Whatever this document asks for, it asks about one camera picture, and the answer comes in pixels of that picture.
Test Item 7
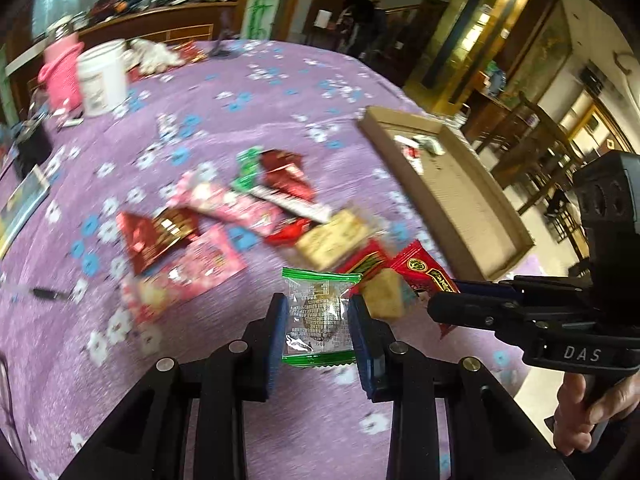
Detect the dark wooden chair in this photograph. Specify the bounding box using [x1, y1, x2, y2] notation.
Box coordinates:
[470, 92, 588, 216]

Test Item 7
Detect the black wall speaker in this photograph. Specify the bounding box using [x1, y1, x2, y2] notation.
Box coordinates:
[580, 66, 608, 96]

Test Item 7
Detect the red snack packet green print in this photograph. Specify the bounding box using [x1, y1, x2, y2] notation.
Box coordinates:
[337, 238, 393, 291]

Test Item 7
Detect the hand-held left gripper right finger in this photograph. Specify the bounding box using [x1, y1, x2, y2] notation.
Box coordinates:
[347, 294, 576, 480]

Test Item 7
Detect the shallow cardboard tray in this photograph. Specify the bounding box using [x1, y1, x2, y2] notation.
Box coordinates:
[357, 106, 536, 282]

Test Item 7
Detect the black pen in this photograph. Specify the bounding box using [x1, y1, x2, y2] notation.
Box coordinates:
[31, 286, 73, 302]

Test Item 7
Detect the red paper packet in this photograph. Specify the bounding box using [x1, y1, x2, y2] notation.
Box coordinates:
[172, 42, 208, 63]

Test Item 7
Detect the large beige biscuit packet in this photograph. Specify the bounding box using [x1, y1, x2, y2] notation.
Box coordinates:
[295, 208, 373, 271]

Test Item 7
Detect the person's right hand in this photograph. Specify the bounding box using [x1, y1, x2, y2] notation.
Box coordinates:
[552, 374, 640, 456]

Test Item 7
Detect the large pink character snack packet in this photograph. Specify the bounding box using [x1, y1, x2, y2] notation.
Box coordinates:
[120, 225, 248, 323]

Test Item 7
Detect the small red candy packet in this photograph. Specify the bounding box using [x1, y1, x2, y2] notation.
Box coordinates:
[265, 217, 316, 248]

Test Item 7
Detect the white red candy packet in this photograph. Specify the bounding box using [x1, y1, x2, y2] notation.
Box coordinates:
[392, 135, 423, 161]

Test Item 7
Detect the small green snack packet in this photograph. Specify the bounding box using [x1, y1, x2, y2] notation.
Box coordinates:
[231, 147, 263, 193]

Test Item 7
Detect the framed landscape painting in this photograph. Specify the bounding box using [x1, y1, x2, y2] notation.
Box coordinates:
[505, 5, 573, 106]

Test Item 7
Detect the small beige biscuit packet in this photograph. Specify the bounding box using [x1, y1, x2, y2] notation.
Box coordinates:
[360, 268, 418, 321]

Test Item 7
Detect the white crumpled cloth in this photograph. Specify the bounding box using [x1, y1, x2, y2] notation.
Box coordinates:
[129, 37, 186, 77]

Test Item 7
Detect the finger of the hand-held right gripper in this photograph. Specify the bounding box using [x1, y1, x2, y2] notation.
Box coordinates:
[451, 276, 591, 297]
[426, 291, 531, 342]

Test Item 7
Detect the long white red snack packet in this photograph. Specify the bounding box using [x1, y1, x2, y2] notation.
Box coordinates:
[247, 185, 333, 225]

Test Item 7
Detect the bamboo painted pillar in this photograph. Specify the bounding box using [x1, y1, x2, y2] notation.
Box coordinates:
[240, 0, 281, 41]

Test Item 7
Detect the black pouch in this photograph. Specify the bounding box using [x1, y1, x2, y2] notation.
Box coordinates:
[10, 120, 53, 178]

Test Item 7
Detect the picture booklet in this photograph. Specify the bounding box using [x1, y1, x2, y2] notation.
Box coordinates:
[0, 165, 51, 258]

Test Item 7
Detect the red snack packet yellow emblem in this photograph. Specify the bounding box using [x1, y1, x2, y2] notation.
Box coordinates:
[389, 240, 462, 340]

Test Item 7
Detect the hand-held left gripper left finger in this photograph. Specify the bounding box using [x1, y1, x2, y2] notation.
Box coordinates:
[60, 292, 291, 480]

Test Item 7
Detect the wooden counter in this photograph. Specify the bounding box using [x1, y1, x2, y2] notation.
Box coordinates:
[5, 0, 241, 111]

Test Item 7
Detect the green-edged clear snack packet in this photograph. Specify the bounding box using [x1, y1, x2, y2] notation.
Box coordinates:
[281, 267, 363, 368]

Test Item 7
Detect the gold framed pillar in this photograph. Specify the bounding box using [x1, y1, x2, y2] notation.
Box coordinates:
[402, 0, 546, 116]

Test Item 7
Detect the large dark red snack packet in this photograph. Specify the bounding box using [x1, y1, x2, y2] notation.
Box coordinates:
[116, 207, 203, 277]

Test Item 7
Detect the dark wooden cabinet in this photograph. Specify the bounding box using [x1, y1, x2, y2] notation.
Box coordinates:
[462, 87, 516, 146]

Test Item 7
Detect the small black stand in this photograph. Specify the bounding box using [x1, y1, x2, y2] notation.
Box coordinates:
[210, 10, 233, 58]

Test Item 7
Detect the blue plastic container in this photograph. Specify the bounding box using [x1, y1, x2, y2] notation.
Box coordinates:
[485, 62, 508, 98]

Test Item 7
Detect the pile of counter clutter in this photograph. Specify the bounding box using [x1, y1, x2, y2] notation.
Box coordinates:
[50, 0, 236, 31]

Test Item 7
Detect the pink knitted bottle sleeve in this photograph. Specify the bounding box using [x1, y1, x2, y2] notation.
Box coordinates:
[37, 32, 85, 111]

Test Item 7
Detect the white plastic jar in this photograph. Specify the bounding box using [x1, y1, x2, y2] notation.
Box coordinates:
[76, 39, 130, 117]

